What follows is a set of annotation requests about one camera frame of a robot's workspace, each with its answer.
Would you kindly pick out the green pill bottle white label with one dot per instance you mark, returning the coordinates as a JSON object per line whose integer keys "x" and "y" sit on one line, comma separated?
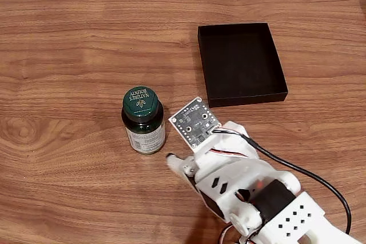
{"x": 140, "y": 104}

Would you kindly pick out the shallow black cardboard box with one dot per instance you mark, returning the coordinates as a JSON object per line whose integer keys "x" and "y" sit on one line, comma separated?
{"x": 240, "y": 64}

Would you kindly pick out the white printed camera mount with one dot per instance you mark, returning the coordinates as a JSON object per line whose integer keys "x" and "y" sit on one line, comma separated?
{"x": 231, "y": 135}

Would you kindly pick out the bare camera circuit board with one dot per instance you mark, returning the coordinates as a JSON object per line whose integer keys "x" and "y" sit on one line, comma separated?
{"x": 195, "y": 124}

